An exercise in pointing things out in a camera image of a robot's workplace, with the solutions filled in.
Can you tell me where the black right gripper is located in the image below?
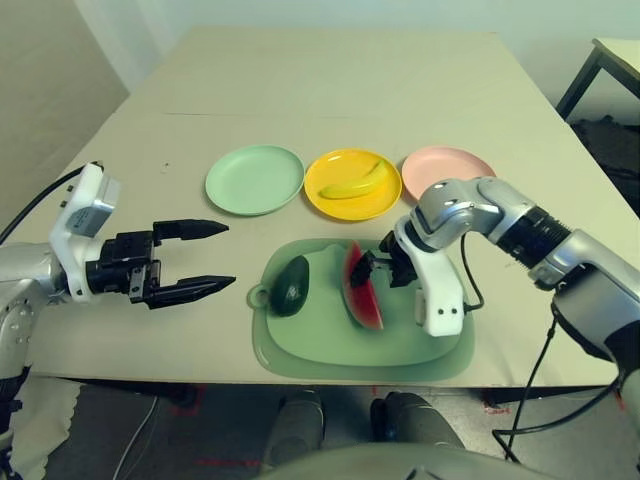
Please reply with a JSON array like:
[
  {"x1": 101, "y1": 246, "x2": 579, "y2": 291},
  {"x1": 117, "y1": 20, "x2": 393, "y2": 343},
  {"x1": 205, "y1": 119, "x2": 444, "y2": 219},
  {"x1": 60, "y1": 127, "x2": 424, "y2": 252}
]
[{"x1": 349, "y1": 231, "x2": 417, "y2": 290}]

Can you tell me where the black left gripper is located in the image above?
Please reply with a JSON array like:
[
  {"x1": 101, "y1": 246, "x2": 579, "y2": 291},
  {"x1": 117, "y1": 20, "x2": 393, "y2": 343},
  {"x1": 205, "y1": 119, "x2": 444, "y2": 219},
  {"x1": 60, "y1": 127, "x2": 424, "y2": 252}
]
[{"x1": 84, "y1": 218, "x2": 237, "y2": 310}]

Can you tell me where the red watermelon slice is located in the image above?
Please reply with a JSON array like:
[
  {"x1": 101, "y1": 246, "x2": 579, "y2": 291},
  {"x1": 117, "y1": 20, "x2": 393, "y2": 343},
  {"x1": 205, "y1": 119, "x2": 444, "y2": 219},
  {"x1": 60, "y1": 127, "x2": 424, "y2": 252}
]
[{"x1": 341, "y1": 241, "x2": 385, "y2": 330}]

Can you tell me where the yellow banana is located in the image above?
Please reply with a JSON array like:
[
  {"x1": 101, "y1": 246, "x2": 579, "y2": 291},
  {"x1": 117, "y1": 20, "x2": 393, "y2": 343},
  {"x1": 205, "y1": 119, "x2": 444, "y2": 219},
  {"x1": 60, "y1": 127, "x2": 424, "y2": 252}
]
[{"x1": 319, "y1": 158, "x2": 394, "y2": 200}]

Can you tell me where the dark green avocado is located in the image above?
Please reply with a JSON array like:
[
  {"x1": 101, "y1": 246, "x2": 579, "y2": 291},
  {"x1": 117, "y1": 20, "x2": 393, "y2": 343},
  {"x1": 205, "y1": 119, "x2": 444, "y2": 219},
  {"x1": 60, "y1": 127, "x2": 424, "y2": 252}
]
[{"x1": 270, "y1": 256, "x2": 310, "y2": 318}]

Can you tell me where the yellow plate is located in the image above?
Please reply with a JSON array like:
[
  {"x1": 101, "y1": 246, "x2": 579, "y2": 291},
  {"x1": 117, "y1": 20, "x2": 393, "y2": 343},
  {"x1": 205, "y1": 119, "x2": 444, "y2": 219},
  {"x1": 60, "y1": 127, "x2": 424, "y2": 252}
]
[{"x1": 304, "y1": 147, "x2": 404, "y2": 222}]

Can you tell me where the mint green plate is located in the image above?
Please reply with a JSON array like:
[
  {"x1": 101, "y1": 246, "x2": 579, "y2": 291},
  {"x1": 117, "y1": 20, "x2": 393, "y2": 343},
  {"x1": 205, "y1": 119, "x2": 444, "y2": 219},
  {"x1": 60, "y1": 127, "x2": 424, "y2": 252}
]
[{"x1": 204, "y1": 144, "x2": 306, "y2": 217}]

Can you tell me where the pink plate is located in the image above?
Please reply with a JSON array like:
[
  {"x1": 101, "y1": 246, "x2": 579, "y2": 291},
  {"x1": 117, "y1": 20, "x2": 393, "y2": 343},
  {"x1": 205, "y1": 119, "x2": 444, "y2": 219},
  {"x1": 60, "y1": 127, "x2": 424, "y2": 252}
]
[{"x1": 401, "y1": 145, "x2": 498, "y2": 205}]

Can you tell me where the translucent green mat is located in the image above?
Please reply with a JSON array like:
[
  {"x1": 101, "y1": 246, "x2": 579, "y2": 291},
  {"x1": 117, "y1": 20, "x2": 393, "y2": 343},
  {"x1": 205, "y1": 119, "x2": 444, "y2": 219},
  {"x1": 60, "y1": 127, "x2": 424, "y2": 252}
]
[{"x1": 252, "y1": 238, "x2": 476, "y2": 384}]

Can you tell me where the grey robot right leg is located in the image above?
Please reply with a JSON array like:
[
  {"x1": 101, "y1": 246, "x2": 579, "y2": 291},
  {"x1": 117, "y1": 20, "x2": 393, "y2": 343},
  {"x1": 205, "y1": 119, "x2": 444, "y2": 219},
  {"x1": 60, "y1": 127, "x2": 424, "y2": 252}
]
[{"x1": 369, "y1": 391, "x2": 466, "y2": 449}]

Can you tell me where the grey robot leg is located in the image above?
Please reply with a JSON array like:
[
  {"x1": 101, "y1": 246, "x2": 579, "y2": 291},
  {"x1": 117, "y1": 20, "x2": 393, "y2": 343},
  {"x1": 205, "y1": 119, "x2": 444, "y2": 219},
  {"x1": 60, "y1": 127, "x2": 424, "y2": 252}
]
[
  {"x1": 369, "y1": 391, "x2": 466, "y2": 449},
  {"x1": 263, "y1": 388, "x2": 325, "y2": 469}
]

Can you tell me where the grey robot left leg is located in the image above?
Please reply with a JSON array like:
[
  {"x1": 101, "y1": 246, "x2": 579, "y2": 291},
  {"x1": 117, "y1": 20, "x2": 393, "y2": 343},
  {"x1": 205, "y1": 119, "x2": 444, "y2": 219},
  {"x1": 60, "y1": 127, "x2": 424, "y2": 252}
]
[{"x1": 263, "y1": 388, "x2": 325, "y2": 469}]

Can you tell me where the grey robot torso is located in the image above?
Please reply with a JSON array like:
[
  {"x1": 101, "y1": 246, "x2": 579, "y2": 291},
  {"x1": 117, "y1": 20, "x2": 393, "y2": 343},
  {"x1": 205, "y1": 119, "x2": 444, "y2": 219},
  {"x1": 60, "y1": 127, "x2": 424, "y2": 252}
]
[{"x1": 254, "y1": 442, "x2": 551, "y2": 480}]

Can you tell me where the beige wavy-edged sheet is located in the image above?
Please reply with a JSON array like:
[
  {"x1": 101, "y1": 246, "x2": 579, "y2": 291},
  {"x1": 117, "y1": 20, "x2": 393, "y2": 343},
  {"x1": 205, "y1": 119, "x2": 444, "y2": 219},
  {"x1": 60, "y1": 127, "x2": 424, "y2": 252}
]
[{"x1": 9, "y1": 377, "x2": 82, "y2": 480}]

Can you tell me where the side table with black legs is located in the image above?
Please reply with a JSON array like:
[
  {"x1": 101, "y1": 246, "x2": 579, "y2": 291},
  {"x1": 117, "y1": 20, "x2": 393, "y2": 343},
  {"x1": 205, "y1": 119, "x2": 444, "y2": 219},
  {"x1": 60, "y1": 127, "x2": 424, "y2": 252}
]
[{"x1": 556, "y1": 38, "x2": 640, "y2": 124}]

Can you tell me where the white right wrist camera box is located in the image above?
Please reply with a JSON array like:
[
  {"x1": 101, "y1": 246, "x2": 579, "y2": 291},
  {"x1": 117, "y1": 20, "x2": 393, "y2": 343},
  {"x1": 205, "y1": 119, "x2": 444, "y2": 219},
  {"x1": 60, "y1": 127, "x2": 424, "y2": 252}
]
[{"x1": 393, "y1": 217, "x2": 464, "y2": 337}]

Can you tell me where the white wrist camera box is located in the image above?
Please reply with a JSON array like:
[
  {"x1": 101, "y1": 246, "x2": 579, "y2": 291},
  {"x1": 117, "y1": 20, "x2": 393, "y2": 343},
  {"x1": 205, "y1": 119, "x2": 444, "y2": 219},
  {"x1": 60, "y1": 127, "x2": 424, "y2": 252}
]
[
  {"x1": 393, "y1": 217, "x2": 464, "y2": 337},
  {"x1": 48, "y1": 162, "x2": 122, "y2": 304}
]

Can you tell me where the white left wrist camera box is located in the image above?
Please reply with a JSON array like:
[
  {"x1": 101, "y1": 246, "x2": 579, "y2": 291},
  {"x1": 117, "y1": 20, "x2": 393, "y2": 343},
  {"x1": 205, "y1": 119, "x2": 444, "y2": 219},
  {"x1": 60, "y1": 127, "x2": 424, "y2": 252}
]
[{"x1": 48, "y1": 162, "x2": 122, "y2": 304}]

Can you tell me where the white floor cable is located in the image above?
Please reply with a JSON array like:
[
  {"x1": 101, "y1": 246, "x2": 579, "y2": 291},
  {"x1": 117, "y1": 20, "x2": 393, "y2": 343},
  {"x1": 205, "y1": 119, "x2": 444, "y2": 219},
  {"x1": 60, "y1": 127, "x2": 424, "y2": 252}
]
[{"x1": 112, "y1": 394, "x2": 161, "y2": 480}]

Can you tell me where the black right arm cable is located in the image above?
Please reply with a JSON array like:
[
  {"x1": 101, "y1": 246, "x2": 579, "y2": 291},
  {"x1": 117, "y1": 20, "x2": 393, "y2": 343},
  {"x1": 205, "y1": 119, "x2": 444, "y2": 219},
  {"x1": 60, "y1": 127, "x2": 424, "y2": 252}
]
[{"x1": 457, "y1": 232, "x2": 624, "y2": 464}]

